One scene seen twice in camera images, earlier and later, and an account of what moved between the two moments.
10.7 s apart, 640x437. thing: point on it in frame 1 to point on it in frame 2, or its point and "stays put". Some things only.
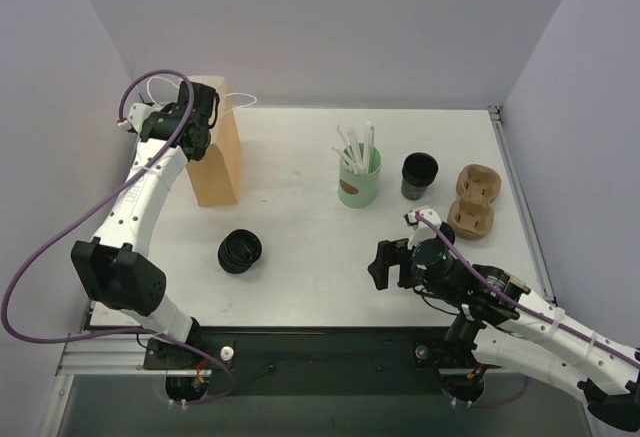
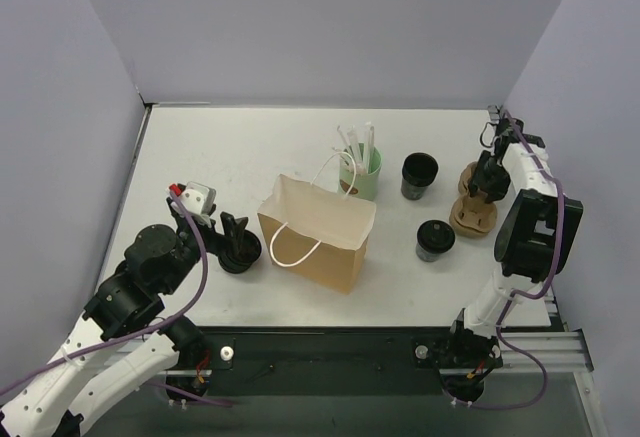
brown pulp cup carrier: x=471 y=215 stays put
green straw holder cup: x=358 y=191 stays put
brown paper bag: x=215 y=178 to x=315 y=231
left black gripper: x=201 y=138 to x=220 y=238
